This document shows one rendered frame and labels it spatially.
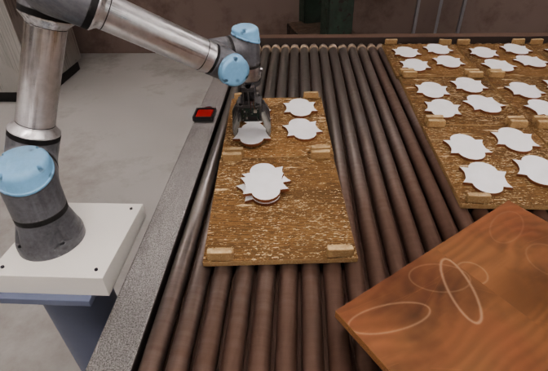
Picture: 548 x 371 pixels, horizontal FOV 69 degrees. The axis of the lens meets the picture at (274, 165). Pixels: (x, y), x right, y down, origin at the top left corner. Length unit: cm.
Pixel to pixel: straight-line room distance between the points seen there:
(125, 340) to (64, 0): 65
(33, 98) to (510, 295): 104
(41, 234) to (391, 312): 76
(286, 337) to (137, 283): 35
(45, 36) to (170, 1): 390
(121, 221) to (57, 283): 21
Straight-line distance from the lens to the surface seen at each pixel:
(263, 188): 106
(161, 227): 107
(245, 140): 127
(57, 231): 106
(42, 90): 106
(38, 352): 215
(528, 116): 167
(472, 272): 84
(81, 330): 127
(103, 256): 103
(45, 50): 103
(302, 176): 115
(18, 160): 102
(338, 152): 129
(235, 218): 102
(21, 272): 108
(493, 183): 124
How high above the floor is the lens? 163
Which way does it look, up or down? 35 degrees down
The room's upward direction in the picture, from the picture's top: 2 degrees counter-clockwise
